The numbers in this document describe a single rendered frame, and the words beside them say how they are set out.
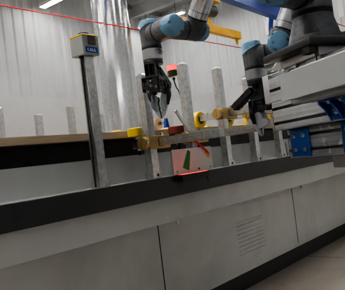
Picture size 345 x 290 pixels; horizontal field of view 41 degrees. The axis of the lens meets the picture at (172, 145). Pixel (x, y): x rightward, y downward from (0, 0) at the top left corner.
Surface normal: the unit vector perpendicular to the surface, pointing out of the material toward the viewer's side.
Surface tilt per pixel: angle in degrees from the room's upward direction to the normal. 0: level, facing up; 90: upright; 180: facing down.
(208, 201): 90
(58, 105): 90
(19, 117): 90
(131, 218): 90
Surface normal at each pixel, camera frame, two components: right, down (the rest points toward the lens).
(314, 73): -0.93, 0.11
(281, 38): -0.23, 0.00
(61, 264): 0.74, -0.11
